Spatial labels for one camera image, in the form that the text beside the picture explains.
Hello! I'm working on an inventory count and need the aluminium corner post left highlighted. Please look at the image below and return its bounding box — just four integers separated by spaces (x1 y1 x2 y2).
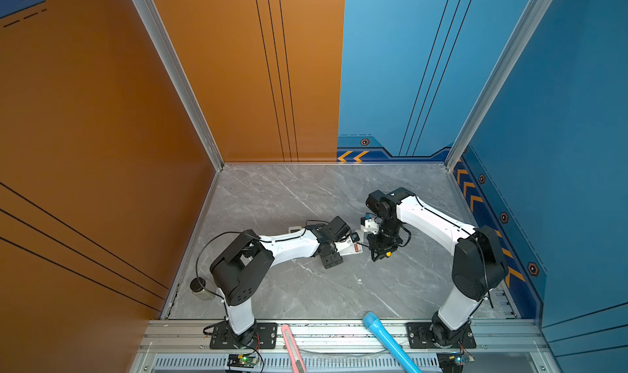
132 0 224 172

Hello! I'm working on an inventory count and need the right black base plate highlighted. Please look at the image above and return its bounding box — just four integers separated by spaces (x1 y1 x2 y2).
406 322 477 349

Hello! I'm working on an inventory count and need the blue plastic flashlight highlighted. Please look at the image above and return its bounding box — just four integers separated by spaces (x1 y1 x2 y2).
362 312 422 373

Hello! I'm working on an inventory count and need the right green circuit board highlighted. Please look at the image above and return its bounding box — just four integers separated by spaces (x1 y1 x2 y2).
437 352 475 373

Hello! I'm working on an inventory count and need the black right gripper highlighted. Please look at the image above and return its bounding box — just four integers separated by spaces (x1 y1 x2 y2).
364 219 402 261

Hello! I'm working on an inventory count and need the green circuit board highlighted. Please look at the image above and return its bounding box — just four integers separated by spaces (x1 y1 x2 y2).
226 353 262 373
437 352 475 373

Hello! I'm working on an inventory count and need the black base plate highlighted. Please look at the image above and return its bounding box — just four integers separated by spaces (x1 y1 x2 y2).
406 322 477 349
204 321 278 350

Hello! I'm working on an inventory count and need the aluminium front rail frame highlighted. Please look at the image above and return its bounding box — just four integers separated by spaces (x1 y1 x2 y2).
130 319 561 372

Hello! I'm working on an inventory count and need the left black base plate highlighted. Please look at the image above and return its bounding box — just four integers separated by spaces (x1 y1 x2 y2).
204 321 278 350

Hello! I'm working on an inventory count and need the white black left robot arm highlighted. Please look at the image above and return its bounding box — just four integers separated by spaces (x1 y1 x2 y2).
210 217 352 347

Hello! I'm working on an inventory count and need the left green circuit board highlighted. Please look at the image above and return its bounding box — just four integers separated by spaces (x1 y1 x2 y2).
226 353 262 373

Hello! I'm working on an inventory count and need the white remote with back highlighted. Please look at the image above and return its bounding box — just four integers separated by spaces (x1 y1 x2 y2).
335 240 363 256

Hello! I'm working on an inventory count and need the aluminium corner post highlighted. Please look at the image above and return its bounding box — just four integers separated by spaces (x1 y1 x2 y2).
132 0 224 172
444 0 554 172

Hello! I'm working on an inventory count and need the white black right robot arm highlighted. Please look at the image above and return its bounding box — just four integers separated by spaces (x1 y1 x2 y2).
361 187 508 348

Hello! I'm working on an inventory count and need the aluminium corner post right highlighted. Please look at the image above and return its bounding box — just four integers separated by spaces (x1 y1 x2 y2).
444 0 554 172

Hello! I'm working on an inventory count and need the pink utility knife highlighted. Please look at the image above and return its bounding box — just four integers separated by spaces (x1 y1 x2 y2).
281 324 306 373

